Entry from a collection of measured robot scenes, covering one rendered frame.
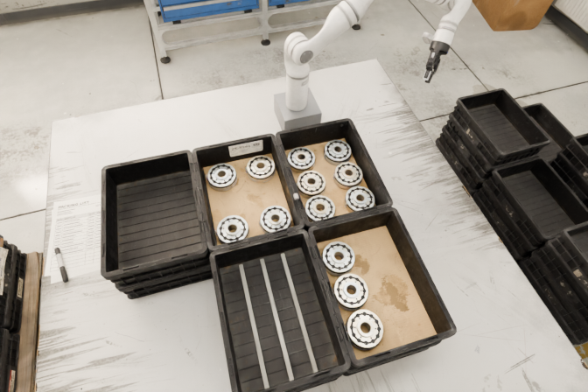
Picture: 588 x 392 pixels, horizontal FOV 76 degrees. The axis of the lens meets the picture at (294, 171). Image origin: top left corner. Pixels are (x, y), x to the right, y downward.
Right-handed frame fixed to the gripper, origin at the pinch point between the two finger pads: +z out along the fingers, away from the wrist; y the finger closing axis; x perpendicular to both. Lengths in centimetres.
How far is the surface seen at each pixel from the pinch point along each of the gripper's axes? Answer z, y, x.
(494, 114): -3, 73, -27
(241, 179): 60, -48, 39
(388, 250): 62, -39, -16
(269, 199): 62, -47, 26
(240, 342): 95, -74, 7
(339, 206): 56, -37, 5
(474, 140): 15, 53, -24
